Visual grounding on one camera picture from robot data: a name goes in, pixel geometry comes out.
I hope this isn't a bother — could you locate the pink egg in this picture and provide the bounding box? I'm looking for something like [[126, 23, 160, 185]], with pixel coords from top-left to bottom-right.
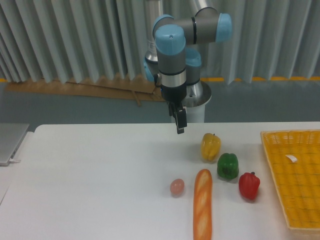
[[170, 178, 185, 197]]

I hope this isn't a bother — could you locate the red bell pepper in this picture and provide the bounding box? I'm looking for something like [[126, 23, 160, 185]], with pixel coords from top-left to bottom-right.
[[238, 172, 261, 201]]

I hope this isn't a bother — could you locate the white cable connector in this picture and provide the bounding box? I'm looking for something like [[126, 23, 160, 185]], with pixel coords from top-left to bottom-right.
[[9, 158, 21, 164]]

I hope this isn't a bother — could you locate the orange baguette bread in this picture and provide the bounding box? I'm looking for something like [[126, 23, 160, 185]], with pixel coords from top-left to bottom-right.
[[193, 169, 213, 240]]

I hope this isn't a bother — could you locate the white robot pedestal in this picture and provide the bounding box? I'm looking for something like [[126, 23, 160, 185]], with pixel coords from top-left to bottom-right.
[[182, 80, 212, 124]]

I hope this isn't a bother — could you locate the brown cardboard sheet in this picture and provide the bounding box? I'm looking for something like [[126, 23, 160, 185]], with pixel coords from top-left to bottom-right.
[[5, 80, 164, 106]]

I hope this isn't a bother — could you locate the white paper label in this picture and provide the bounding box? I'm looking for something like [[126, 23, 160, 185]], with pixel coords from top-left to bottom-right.
[[286, 155, 298, 163]]

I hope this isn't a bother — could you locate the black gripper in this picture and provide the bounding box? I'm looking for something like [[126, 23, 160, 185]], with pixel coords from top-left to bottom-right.
[[160, 84, 187, 134]]

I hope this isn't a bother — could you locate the yellow woven basket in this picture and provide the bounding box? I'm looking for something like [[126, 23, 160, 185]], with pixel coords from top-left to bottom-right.
[[260, 129, 320, 234]]

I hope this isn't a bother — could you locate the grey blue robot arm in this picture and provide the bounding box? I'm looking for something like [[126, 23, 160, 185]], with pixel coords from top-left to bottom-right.
[[143, 0, 233, 134]]

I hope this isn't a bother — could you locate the silver laptop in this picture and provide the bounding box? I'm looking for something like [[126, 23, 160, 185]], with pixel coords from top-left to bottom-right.
[[0, 123, 29, 167]]

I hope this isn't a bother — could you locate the green bell pepper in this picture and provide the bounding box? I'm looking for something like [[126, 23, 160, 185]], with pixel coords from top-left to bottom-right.
[[217, 153, 239, 180]]

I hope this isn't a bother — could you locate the yellow bell pepper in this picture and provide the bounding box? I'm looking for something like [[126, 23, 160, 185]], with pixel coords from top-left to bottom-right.
[[200, 133, 221, 161]]

